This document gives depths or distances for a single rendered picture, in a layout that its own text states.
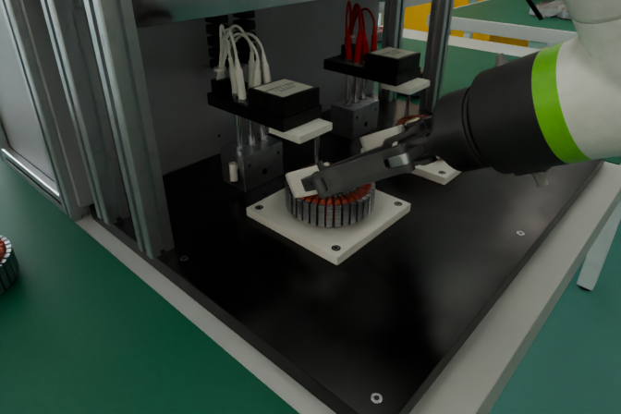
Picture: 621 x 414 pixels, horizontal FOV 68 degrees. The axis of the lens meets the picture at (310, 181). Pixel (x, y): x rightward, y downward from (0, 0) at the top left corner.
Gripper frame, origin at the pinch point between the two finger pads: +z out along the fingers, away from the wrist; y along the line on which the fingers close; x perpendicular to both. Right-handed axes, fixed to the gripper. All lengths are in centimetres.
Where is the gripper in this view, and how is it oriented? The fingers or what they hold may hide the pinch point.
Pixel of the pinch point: (336, 164)
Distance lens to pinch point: 56.4
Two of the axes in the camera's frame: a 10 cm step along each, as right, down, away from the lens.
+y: 6.9, -3.6, 6.3
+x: -3.7, -9.2, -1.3
